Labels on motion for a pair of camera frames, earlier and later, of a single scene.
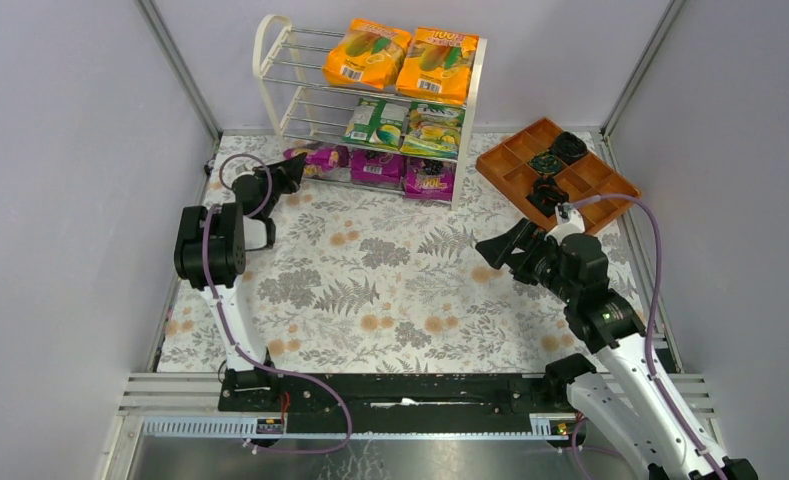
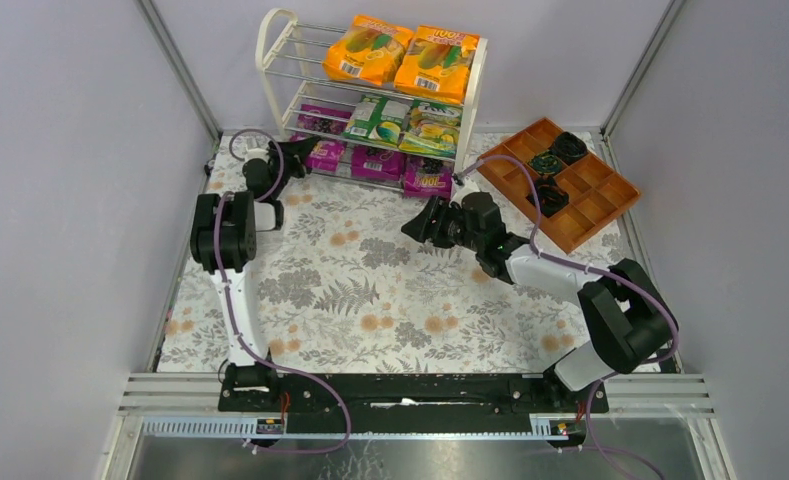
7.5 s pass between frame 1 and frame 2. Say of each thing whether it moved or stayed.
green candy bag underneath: stayed
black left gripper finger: moved
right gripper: moved
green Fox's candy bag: stayed
